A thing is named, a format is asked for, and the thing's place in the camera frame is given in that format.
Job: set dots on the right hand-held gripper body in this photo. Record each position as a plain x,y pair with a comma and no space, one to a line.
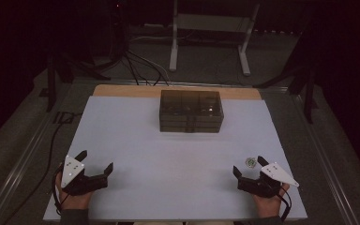
259,187

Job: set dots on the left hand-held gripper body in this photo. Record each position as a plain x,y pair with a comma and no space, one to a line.
84,184

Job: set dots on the smoky transparent drawer box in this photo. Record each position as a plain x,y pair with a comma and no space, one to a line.
190,106

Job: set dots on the person's left hand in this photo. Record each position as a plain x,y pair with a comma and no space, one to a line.
75,202

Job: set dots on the person's right hand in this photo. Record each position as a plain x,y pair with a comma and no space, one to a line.
268,206

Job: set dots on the white table board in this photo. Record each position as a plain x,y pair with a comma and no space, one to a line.
156,175

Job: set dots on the black metal stand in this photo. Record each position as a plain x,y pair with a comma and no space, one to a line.
307,93
51,81

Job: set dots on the white metal stand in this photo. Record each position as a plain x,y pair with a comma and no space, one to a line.
174,47

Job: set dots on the metal floor rail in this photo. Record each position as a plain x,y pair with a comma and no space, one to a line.
328,162
18,168

